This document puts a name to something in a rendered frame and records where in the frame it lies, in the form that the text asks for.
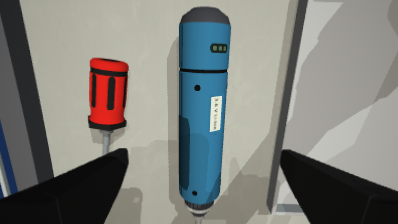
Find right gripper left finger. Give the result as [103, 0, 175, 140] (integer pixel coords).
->
[0, 148, 129, 224]

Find grey shallow tray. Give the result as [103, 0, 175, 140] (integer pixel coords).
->
[266, 0, 398, 216]

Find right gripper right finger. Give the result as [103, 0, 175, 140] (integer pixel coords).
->
[280, 149, 398, 224]

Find blue cylinder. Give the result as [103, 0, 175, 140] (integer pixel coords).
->
[179, 7, 231, 224]

